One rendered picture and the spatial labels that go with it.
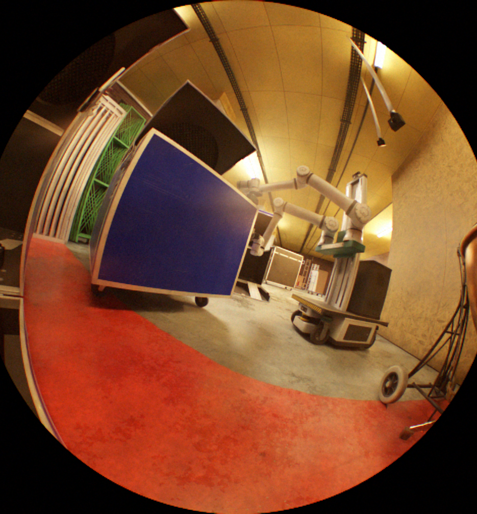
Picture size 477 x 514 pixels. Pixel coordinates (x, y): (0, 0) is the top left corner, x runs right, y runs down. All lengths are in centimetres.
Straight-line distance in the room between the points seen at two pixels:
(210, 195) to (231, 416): 108
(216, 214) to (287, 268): 670
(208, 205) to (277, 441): 115
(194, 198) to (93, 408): 102
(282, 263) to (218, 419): 721
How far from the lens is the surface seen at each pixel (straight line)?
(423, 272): 270
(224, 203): 116
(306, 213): 182
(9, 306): 67
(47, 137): 164
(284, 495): 52
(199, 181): 104
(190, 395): 62
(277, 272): 744
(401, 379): 98
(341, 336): 153
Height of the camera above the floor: 45
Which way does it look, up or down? 2 degrees up
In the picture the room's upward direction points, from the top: 17 degrees clockwise
